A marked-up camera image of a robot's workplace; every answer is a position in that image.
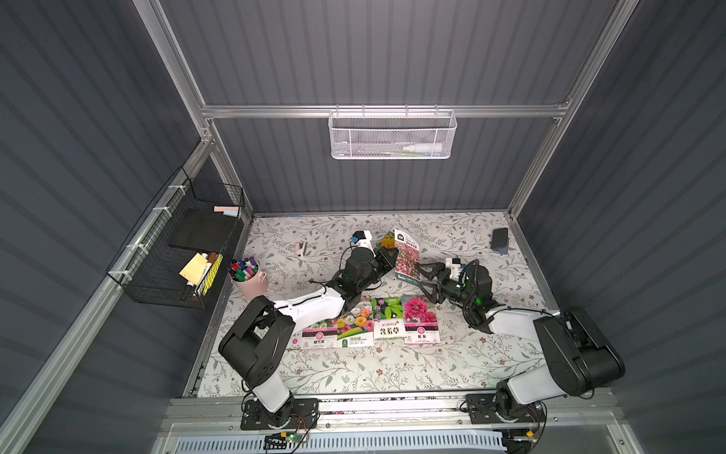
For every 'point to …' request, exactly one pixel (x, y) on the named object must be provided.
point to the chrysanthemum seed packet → (321, 335)
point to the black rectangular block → (500, 240)
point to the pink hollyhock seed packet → (421, 321)
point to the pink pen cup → (253, 287)
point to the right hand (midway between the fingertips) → (416, 278)
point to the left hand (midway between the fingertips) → (404, 252)
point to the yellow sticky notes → (194, 270)
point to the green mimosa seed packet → (388, 318)
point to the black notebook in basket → (203, 229)
